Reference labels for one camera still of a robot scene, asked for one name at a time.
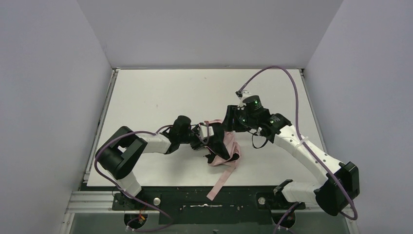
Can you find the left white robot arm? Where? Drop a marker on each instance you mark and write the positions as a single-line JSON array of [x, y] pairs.
[[120, 153]]

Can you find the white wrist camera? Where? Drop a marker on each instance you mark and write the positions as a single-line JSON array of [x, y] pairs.
[[205, 131], [242, 95]]

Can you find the pink and black folding umbrella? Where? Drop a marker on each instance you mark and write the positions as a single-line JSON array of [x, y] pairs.
[[234, 150]]

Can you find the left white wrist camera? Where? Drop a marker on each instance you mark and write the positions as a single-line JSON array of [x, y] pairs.
[[205, 131]]

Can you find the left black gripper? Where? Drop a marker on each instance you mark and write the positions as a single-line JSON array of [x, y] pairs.
[[210, 137]]

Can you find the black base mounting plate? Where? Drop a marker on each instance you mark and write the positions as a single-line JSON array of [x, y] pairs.
[[263, 206]]

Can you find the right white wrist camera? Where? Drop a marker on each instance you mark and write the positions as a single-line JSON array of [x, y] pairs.
[[242, 95]]

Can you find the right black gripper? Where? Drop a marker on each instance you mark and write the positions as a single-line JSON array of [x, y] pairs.
[[232, 117]]

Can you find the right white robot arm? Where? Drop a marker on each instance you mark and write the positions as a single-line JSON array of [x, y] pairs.
[[337, 183]]

